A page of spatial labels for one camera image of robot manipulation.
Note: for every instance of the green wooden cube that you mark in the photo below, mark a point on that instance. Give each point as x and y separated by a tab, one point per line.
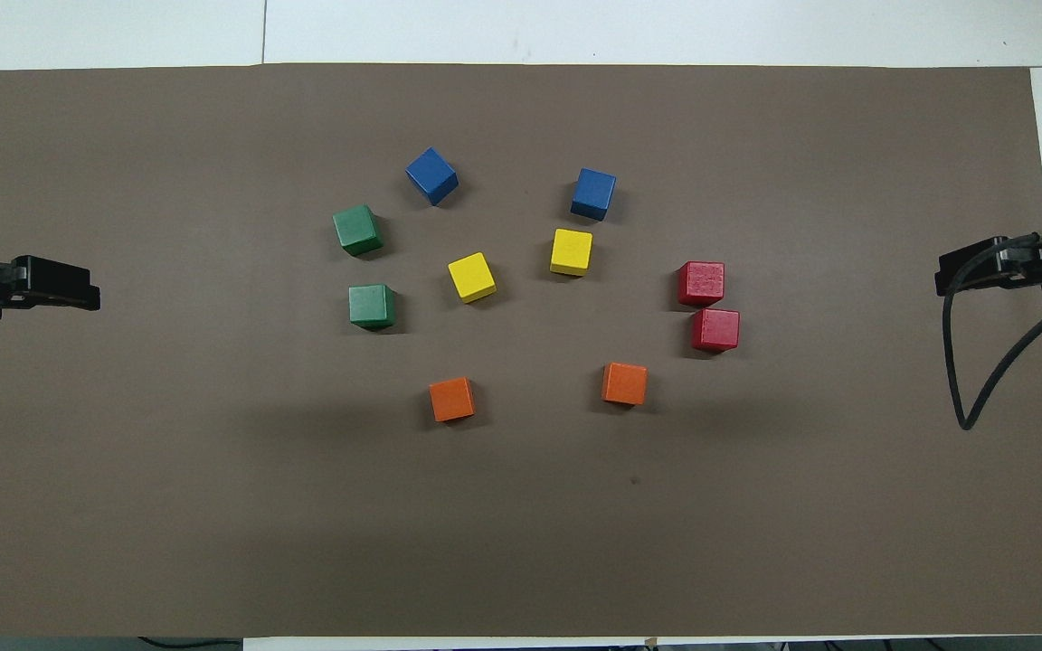
371	305
356	228

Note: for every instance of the orange wooden cube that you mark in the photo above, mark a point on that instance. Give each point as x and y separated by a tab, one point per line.
451	399
624	382

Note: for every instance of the brown paper table mat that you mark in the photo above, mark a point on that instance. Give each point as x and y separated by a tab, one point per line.
521	524

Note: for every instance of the blue wooden cube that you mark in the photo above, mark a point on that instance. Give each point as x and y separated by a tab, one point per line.
431	174
593	192

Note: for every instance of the yellow wooden cube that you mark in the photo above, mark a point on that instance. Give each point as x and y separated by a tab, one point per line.
471	276
571	250

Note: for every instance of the red wooden cube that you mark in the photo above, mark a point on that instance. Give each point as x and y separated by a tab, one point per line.
716	328
701	282

